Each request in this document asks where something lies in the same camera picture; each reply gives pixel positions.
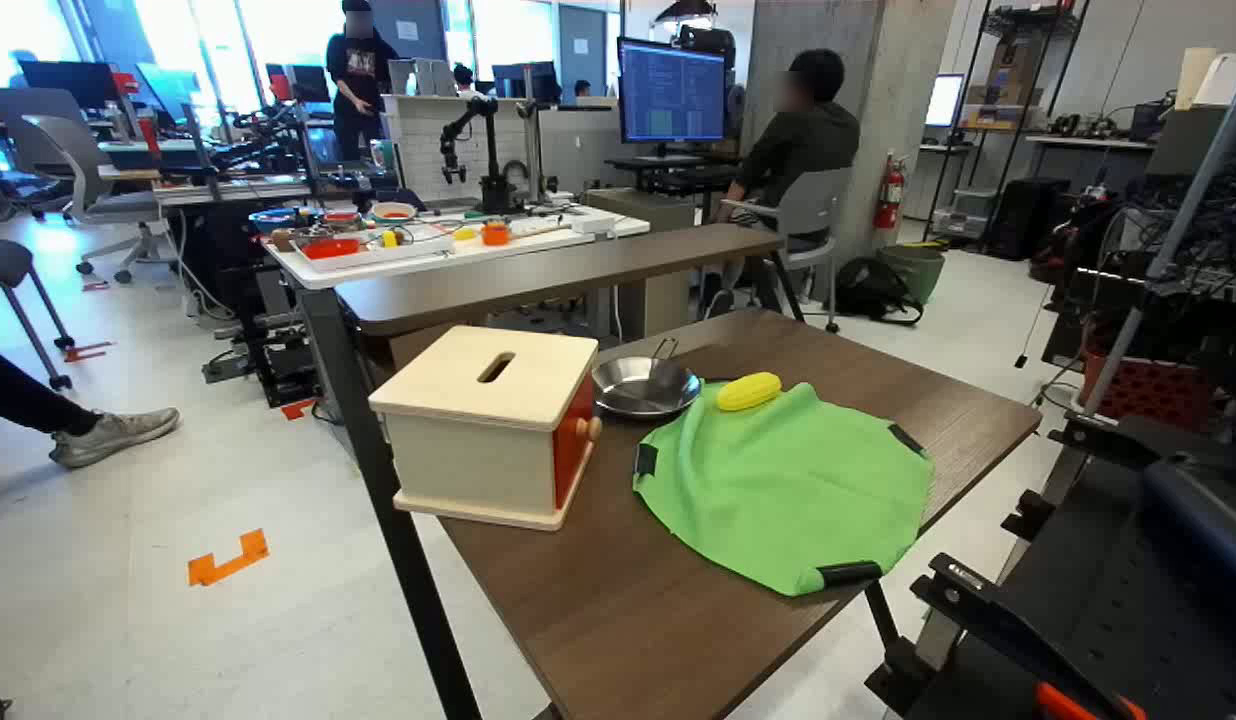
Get grey swivel chair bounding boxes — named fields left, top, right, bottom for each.
left=0, top=83, right=181, bottom=292

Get black backpack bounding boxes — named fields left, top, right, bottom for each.
left=834, top=253, right=927, bottom=328

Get brown table with black legs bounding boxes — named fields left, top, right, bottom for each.
left=299, top=221, right=789, bottom=720

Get standing person dark clothes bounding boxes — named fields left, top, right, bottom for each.
left=325, top=0, right=400, bottom=172

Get grey office chair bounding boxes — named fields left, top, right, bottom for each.
left=741, top=165, right=858, bottom=330

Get black stool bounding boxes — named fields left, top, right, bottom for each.
left=0, top=234, right=80, bottom=390

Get wooden slot box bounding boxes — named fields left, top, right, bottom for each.
left=363, top=320, right=605, bottom=534

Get metal shelf rack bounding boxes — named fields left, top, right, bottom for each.
left=925, top=0, right=1087, bottom=244

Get black mounting platform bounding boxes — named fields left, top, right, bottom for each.
left=1002, top=413, right=1236, bottom=720

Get metal bowl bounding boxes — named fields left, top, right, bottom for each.
left=588, top=338, right=710, bottom=423

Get red fire extinguisher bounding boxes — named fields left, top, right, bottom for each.
left=868, top=152, right=909, bottom=234

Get red crate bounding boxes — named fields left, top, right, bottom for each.
left=1077, top=350, right=1213, bottom=431

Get computer monitor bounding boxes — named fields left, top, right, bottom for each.
left=611, top=31, right=737, bottom=152

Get green towel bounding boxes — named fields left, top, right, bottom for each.
left=629, top=378, right=936, bottom=604

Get black clamp orange tip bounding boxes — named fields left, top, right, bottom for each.
left=863, top=552, right=1151, bottom=720

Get orange flat bowl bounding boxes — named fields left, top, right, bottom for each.
left=299, top=232, right=370, bottom=263

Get yellow toy corn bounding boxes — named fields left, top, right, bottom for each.
left=711, top=369, right=789, bottom=417

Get white table with toys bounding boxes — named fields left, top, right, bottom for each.
left=258, top=200, right=657, bottom=296

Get dark wood table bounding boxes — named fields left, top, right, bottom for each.
left=388, top=306, right=1050, bottom=720

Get seated person dark shirt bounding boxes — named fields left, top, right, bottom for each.
left=722, top=46, right=863, bottom=222

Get grey metal pole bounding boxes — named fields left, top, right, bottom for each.
left=1079, top=62, right=1236, bottom=417

